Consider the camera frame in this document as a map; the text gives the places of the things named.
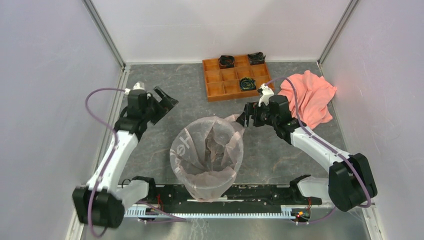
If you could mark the black bag roll left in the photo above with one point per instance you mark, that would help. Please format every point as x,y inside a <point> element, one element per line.
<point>226,61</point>

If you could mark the black bag roll right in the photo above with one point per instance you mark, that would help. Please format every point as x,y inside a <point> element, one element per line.
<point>256,58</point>

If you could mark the black bag roll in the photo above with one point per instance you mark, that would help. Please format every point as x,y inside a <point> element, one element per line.
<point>226,61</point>
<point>247,84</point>
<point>256,58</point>

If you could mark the salmon pink cloth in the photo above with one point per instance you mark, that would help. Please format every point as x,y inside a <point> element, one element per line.
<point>309,95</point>

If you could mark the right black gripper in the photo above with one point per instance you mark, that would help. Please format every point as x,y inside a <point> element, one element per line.
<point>251,108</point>

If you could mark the white slotted cable duct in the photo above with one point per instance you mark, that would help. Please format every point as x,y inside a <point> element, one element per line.
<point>141,211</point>

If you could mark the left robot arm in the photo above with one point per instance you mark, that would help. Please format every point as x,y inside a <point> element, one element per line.
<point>99,202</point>

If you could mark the black bag roll front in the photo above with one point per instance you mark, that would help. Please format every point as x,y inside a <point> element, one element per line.
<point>247,84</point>

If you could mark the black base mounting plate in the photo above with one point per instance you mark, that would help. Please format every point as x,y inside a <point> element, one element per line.
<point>238,199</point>

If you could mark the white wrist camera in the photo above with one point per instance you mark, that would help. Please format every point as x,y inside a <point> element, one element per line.
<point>137,86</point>
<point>265,94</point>

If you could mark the orange compartment tray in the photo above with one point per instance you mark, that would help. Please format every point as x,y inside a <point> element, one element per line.
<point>223,84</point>

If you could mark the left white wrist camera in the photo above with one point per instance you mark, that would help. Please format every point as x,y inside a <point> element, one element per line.
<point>137,86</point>

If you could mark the pink translucent trash bag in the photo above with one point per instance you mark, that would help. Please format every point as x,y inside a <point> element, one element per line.
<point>208,148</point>

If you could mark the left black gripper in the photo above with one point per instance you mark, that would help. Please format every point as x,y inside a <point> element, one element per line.
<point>164,106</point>

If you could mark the black plastic trash bin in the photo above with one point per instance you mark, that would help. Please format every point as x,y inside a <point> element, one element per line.
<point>208,190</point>

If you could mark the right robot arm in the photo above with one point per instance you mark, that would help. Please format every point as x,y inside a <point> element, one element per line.
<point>350,182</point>

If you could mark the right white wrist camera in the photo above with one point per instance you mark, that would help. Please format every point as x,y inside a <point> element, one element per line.
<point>265,94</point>

